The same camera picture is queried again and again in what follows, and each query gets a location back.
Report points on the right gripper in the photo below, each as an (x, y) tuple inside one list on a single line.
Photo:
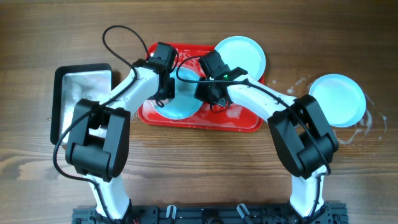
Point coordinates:
[(207, 93)]

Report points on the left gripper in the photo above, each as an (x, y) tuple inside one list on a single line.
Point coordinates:
[(168, 88)]

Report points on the light blue plate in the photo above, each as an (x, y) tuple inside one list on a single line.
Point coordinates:
[(243, 52), (184, 104), (340, 98)]

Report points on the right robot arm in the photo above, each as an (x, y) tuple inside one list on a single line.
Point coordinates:
[(302, 136)]

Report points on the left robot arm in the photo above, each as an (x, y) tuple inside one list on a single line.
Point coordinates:
[(98, 140)]

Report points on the red plastic tray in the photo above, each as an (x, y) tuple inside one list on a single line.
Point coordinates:
[(236, 118)]

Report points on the black foil-lined tray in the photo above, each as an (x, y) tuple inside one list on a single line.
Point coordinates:
[(73, 83)]

